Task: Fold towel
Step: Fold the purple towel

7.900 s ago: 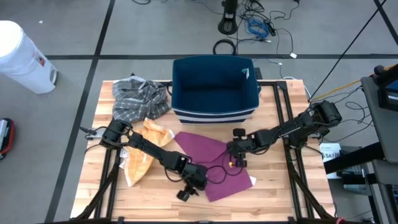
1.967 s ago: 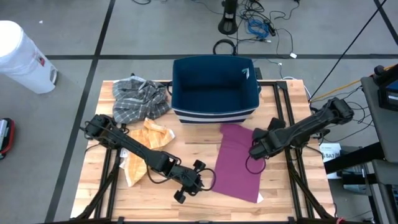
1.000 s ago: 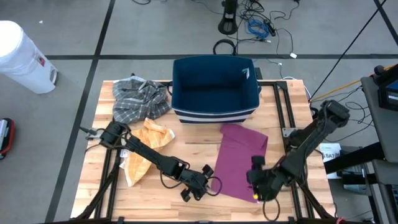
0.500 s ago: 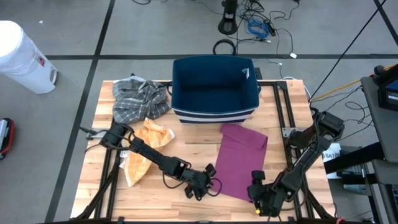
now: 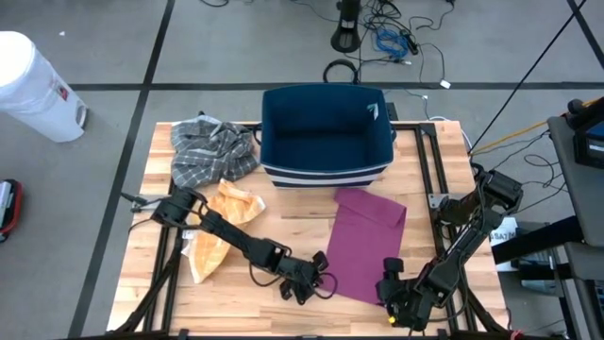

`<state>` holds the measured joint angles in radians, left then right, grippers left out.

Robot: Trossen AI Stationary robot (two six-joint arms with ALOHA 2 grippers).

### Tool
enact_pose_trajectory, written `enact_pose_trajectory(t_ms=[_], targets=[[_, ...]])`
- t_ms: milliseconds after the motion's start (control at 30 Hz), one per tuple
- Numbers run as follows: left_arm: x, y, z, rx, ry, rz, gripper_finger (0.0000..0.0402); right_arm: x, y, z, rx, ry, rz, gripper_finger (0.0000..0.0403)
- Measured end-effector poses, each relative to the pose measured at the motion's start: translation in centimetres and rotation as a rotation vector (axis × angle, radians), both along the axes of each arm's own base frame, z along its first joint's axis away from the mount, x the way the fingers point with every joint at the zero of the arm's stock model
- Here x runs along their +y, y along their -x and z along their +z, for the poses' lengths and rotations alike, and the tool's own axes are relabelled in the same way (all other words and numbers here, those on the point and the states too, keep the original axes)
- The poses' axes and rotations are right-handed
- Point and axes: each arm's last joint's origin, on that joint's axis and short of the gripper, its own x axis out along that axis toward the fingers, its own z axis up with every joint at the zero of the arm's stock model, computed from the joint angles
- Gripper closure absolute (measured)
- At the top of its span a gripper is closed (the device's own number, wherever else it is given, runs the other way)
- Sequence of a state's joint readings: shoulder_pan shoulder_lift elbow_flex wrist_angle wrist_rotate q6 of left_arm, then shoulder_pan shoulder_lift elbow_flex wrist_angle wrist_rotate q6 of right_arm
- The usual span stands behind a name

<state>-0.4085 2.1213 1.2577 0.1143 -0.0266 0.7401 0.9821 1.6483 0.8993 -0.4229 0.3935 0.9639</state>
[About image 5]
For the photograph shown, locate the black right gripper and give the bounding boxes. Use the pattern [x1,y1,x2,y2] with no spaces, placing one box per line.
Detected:
[376,257,447,328]

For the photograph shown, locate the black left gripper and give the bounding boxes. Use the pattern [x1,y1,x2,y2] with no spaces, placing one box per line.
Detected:
[272,250,330,306]

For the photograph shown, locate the purple cloth towel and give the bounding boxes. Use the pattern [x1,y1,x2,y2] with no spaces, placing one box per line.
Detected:
[324,187,409,307]

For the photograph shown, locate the orange checked towel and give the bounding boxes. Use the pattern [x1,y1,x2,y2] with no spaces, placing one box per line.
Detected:
[181,178,267,285]

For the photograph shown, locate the navy white-striped fabric basket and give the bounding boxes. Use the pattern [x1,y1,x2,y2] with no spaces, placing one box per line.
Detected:
[257,83,397,189]

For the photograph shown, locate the grey checked towel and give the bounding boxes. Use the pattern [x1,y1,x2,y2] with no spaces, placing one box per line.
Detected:
[169,115,260,190]

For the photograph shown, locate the white printed paper box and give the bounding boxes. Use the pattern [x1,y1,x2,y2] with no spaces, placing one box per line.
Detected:
[488,215,520,274]

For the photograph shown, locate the grey equipment cart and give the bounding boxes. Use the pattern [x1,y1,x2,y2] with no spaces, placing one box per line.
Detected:
[490,115,604,340]

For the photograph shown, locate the black stand base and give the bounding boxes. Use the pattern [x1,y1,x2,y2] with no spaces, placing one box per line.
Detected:
[329,0,362,54]

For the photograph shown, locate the black power strip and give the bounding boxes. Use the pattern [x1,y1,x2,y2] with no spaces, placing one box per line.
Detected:
[399,28,421,57]

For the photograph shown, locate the black electronic device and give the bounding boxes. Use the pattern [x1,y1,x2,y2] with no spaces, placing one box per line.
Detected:
[565,97,604,170]

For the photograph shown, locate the thin black pole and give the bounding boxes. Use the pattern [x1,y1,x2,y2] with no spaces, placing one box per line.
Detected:
[469,0,589,153]

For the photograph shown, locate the red and black device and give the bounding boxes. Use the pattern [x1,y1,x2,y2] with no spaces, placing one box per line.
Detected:
[0,178,24,243]

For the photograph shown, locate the white trash bin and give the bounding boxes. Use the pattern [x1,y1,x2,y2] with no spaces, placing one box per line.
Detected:
[0,30,90,144]

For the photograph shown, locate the yellow cable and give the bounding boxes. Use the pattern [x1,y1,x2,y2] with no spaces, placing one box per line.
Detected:
[470,96,604,157]

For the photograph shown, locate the black cable coil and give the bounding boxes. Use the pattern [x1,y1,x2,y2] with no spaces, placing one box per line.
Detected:
[322,59,361,86]

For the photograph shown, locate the black tangled floor cable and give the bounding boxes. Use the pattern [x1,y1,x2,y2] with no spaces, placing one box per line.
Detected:
[358,0,457,91]

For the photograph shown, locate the blue cable coil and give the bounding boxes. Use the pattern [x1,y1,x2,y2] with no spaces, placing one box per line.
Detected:
[374,28,410,60]

